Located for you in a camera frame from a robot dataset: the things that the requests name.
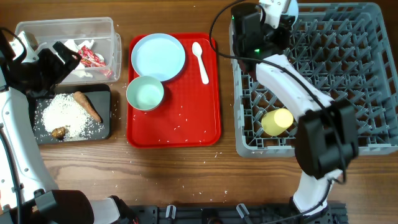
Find white napkin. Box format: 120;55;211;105
63;39;96;78

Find red snack wrapper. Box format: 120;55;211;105
75;45;113;80

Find brown carrot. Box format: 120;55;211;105
73;91;102;123

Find white rice pile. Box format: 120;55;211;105
32;93;106;144

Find brown food scrap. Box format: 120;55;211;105
51;127;68;140

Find green bowl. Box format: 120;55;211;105
126;76;164;111

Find yellow plastic cup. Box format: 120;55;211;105
261;108;294;136

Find small light blue bowl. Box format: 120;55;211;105
286;0;299;23

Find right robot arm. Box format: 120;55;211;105
231;1;359;218

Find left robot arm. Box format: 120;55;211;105
1;27;140;223

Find clear plastic waste bin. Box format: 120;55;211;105
16;17;122;85

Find black waste tray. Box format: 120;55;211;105
29;84;111;144

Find grey dishwasher rack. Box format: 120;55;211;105
231;2;397;158

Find white plastic spoon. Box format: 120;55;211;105
192;42;210;85

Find large light blue plate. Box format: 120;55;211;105
131;33;186;82

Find red serving tray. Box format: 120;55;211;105
126;33;221;148

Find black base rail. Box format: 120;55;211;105
131;203;349;224

